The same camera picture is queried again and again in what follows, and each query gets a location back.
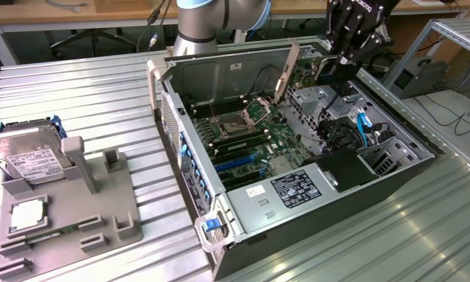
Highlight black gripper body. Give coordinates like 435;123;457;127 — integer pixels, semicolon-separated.
325;0;401;33

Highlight silver drive cage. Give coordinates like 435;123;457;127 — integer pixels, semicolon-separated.
289;85;363;126

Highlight metal socket cover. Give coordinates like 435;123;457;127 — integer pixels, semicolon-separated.
241;98;274;127

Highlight silver disk bay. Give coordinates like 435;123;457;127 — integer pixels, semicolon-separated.
355;136;414;178

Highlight black RAM slot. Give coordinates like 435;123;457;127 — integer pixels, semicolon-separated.
190;99;242;112
193;104;245;119

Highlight green motherboard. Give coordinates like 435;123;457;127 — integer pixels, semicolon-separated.
189;95;325;192

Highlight thin locking lever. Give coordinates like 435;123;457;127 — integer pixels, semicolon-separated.
207;96;218;123

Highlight CPU socket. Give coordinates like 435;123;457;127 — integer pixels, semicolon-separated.
217;116;254;138

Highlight black plastic air shroud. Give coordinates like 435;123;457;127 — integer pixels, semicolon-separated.
299;147;379;194

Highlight RAM stick in slot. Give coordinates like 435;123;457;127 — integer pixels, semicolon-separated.
211;136;270;154

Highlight silver chipset heatsink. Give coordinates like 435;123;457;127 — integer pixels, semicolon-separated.
269;157;297;176

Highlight silver power supply unit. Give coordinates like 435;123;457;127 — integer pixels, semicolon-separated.
223;162;342;239

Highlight black expansion slot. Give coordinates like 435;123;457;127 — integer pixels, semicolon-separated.
221;170;262;189

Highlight cardboard box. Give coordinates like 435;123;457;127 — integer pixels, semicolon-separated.
91;0;153;14

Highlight open black PC case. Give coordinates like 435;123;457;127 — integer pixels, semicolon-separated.
145;39;446;281

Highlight office chair base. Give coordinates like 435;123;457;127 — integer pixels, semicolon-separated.
47;28;138;58

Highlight wooden desk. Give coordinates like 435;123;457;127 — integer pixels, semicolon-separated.
0;0;470;66

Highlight grey plastic parts rack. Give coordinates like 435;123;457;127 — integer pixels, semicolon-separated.
0;136;143;280

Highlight hard disk with blue caddy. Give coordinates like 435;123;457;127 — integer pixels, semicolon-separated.
0;114;74;186

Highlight green RAM stick on rack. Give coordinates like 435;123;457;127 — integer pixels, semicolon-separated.
21;223;82;245

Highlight silver CPU chip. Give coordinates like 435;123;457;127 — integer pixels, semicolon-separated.
9;201;47;229

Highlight coiled black cable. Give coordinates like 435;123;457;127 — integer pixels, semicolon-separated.
370;52;395;75

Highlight grey box with handle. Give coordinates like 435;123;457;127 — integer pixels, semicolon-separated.
382;58;450;100

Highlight aluminium frame rack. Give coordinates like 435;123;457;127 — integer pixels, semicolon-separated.
389;17;470;92

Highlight black wire on case wall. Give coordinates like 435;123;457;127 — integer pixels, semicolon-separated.
249;66;285;99

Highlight blue disk wire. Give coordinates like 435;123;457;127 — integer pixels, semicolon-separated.
357;112;373;149

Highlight black wire bundle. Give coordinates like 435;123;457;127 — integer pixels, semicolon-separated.
315;116;363;155

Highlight black cable on white table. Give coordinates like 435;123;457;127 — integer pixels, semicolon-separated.
413;95;470;136

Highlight hanging grey cables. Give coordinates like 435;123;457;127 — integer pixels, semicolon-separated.
135;0;171;54

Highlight light cable on desk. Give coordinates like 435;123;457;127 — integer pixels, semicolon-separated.
45;0;90;13

